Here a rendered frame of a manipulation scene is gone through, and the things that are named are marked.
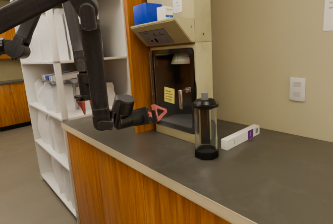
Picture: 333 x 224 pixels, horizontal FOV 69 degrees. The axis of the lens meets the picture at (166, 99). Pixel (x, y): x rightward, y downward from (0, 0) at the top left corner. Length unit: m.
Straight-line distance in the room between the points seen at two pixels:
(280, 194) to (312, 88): 0.62
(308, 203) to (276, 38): 0.81
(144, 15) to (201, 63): 0.34
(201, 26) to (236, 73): 0.47
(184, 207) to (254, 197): 0.26
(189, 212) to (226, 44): 0.96
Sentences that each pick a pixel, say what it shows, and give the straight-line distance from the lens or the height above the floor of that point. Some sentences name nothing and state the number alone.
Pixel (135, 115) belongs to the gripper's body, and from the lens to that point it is 0.92.
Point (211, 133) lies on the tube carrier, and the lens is 0.99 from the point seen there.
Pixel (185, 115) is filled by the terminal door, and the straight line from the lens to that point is 1.16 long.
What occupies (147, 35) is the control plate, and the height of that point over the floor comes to 1.46.
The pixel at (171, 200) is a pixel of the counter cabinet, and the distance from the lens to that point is 1.00.
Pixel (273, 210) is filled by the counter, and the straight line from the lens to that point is 0.78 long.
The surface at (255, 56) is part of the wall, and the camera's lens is 1.41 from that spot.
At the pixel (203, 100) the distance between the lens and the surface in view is 0.97.
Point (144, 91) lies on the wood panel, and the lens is 1.36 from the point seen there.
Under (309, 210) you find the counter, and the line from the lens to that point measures 0.81.
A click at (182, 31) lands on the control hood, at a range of 1.04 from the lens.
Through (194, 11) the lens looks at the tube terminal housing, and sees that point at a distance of 1.10.
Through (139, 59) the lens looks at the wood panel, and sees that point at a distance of 1.34.
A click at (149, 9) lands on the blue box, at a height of 1.57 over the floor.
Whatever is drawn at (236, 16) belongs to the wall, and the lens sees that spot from 1.48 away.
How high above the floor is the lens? 1.38
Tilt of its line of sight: 11 degrees down
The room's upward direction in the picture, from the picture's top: 4 degrees counter-clockwise
